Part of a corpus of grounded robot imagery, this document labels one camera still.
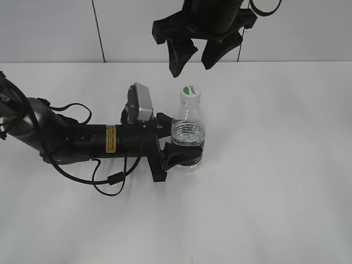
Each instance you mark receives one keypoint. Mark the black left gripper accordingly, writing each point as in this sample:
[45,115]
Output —
[141,139]

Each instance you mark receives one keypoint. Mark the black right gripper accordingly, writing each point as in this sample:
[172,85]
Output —
[178,30]

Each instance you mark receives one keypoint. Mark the clear Cestbon water bottle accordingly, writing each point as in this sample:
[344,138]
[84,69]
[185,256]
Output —
[188,128]

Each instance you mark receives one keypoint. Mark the white green bottle cap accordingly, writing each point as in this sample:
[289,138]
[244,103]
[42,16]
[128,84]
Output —
[190,95]

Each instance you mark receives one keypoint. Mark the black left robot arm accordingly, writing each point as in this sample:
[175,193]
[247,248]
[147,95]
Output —
[62,140]

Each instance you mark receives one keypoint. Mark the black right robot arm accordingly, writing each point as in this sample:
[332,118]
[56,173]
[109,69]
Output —
[216,22]

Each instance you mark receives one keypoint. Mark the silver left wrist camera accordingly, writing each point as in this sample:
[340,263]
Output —
[139,104]

